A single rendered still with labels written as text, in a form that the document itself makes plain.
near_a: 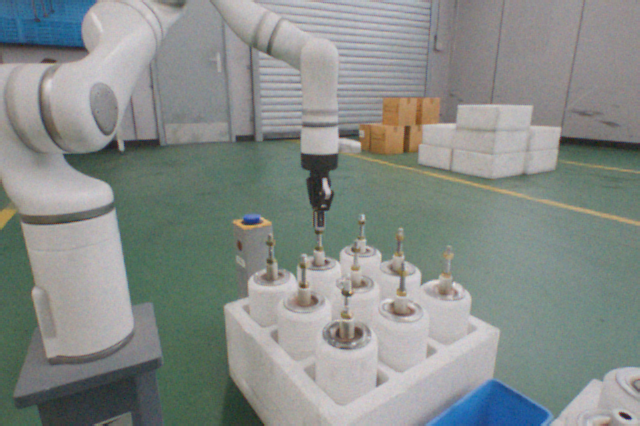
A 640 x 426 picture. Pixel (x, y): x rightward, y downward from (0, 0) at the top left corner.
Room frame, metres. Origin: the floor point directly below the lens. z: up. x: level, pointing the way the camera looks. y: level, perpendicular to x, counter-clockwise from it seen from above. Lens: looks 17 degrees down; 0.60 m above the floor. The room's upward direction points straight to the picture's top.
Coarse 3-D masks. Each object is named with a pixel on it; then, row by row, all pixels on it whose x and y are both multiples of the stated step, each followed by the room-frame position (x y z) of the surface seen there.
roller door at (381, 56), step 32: (256, 0) 5.57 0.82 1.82; (288, 0) 5.82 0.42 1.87; (320, 0) 6.05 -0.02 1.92; (352, 0) 6.29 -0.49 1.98; (384, 0) 6.56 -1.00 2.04; (416, 0) 6.86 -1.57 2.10; (320, 32) 6.06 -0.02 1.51; (352, 32) 6.30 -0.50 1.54; (384, 32) 6.57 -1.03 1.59; (416, 32) 6.87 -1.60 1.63; (256, 64) 5.55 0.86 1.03; (352, 64) 6.32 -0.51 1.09; (384, 64) 6.59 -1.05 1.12; (416, 64) 6.89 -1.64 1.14; (256, 96) 5.54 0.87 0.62; (288, 96) 5.81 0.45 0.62; (352, 96) 6.31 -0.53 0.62; (384, 96) 6.60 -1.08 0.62; (416, 96) 6.91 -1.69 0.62; (256, 128) 5.53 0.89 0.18; (288, 128) 5.80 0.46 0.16; (352, 128) 6.32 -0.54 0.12
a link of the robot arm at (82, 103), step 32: (128, 0) 0.58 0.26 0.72; (96, 32) 0.51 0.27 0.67; (128, 32) 0.53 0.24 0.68; (160, 32) 0.61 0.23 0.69; (64, 64) 0.41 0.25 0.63; (96, 64) 0.43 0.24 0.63; (128, 64) 0.50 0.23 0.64; (64, 96) 0.38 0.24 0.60; (96, 96) 0.41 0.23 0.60; (128, 96) 0.49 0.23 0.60; (64, 128) 0.38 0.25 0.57; (96, 128) 0.40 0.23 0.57
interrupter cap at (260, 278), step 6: (264, 270) 0.72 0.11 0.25; (282, 270) 0.72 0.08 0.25; (258, 276) 0.69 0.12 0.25; (264, 276) 0.70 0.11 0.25; (282, 276) 0.70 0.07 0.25; (288, 276) 0.69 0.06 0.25; (258, 282) 0.67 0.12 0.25; (264, 282) 0.67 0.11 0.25; (270, 282) 0.67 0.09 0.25; (276, 282) 0.67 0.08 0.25; (282, 282) 0.67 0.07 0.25
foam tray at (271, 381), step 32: (480, 320) 0.65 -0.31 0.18; (256, 352) 0.59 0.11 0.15; (448, 352) 0.55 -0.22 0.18; (480, 352) 0.59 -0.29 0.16; (256, 384) 0.60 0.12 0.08; (288, 384) 0.50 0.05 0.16; (384, 384) 0.48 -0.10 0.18; (416, 384) 0.49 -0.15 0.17; (448, 384) 0.54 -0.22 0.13; (288, 416) 0.50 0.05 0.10; (320, 416) 0.43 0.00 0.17; (352, 416) 0.42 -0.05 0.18; (384, 416) 0.45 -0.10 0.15; (416, 416) 0.49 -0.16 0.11
